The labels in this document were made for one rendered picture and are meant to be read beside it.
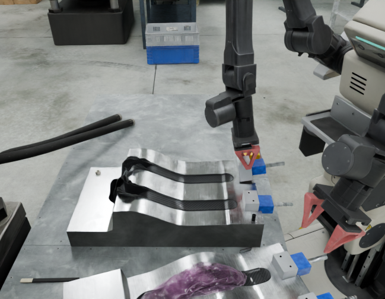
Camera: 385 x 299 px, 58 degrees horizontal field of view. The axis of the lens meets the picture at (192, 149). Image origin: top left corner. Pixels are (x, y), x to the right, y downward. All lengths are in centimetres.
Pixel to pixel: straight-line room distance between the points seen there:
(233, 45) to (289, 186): 165
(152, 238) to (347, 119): 61
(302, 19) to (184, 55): 318
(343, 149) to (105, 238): 62
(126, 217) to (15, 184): 179
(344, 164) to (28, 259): 78
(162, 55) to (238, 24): 327
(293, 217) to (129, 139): 122
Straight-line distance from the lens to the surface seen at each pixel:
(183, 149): 127
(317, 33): 99
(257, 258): 87
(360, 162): 63
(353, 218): 68
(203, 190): 97
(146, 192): 92
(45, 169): 265
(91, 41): 489
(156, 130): 138
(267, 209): 93
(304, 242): 170
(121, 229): 91
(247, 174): 98
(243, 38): 86
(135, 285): 81
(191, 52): 409
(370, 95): 99
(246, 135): 92
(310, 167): 260
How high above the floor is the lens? 154
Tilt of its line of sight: 36 degrees down
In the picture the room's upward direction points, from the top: straight up
